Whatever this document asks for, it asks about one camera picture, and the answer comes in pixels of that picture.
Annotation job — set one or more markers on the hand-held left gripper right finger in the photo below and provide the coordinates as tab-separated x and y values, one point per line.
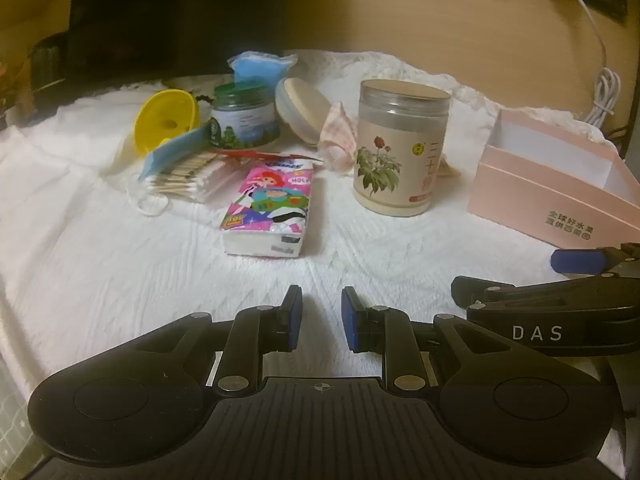
350	321

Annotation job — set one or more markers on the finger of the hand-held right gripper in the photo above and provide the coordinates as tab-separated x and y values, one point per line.
480	287
577	260

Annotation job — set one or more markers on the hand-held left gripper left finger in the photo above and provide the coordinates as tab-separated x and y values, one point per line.
295	317

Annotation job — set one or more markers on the pink cardboard box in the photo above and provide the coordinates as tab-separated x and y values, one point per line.
550	195

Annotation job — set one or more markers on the cartoon print tissue pack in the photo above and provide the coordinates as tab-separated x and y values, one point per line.
270	205

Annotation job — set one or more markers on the cotton swab pack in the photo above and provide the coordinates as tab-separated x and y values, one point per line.
200	175

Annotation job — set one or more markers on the blue face mask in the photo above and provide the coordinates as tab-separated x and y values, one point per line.
172	152

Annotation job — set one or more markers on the flower label jar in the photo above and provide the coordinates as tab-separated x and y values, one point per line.
400	155

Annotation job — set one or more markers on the pink checked cloth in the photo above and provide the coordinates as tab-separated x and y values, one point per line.
340	135

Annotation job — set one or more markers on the white textured cloth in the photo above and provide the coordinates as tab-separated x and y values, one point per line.
100	260

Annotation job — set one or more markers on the green lid jar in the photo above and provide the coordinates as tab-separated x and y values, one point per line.
245	120

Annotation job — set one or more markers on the round case with wooden lid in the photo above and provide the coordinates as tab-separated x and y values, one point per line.
300	110

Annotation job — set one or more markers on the yellow plastic funnel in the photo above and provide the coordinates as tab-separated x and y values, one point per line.
160	117

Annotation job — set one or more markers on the blue pack in clear wrap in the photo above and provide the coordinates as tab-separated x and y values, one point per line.
260	70

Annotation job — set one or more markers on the large black object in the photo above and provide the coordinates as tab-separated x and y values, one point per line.
175	15

